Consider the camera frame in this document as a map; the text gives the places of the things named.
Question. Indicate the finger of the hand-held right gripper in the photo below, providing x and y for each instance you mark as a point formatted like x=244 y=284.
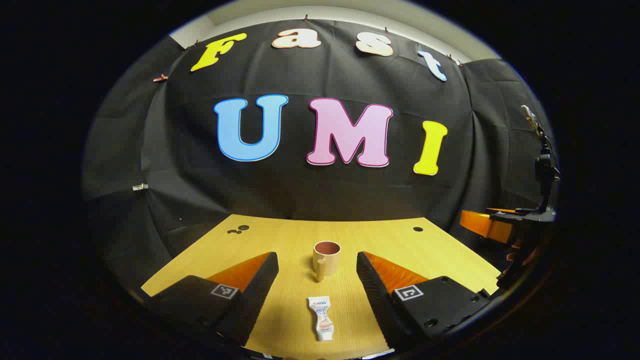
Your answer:
x=480 y=225

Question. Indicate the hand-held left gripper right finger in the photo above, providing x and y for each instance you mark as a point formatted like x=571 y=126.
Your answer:
x=377 y=300

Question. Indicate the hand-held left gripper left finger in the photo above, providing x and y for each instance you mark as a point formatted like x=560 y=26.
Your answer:
x=255 y=300

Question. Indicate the white toothpaste tube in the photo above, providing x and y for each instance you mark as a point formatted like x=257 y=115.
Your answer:
x=322 y=320

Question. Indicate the wooden desktop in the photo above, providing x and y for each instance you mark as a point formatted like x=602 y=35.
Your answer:
x=300 y=235

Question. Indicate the white backdrop clip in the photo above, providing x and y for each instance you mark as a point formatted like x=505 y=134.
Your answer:
x=140 y=187

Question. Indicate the black backdrop cloth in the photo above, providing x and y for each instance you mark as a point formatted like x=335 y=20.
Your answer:
x=300 y=75

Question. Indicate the orange backdrop clip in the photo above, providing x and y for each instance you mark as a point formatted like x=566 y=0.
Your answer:
x=160 y=78

